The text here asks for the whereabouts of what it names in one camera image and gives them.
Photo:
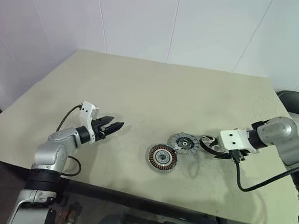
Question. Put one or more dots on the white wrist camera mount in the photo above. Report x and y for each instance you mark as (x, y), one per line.
(231, 139)
(87, 111)

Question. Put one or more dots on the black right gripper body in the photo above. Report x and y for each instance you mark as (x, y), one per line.
(244, 155)

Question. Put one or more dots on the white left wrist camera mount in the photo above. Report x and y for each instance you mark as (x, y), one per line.
(87, 111)

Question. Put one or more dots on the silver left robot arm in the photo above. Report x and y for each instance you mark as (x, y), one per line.
(56, 145)

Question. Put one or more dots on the black table frame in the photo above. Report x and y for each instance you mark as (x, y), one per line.
(143, 204)

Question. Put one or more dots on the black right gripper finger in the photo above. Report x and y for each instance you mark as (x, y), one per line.
(224, 156)
(212, 143)

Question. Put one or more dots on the grey round motor cover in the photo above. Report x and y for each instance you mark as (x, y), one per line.
(182, 143)

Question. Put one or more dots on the motor stator with copper windings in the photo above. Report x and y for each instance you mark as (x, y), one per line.
(161, 158)

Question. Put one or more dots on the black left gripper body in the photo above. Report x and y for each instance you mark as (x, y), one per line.
(99, 129)

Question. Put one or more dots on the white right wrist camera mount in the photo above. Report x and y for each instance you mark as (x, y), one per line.
(231, 139)

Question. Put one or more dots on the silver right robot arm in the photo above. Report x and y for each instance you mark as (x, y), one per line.
(277, 132)

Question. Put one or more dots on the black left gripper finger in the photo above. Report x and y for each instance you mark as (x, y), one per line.
(114, 127)
(107, 120)

